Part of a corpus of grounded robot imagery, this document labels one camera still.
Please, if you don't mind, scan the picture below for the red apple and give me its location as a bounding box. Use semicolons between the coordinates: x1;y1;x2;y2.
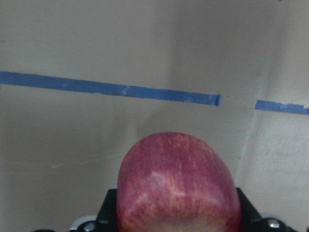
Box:
116;132;241;232

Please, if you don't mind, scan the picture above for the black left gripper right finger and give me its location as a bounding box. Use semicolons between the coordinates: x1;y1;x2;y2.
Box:
236;188;262;232

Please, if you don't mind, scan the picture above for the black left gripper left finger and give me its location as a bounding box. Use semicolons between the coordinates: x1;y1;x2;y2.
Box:
96;189;118;232

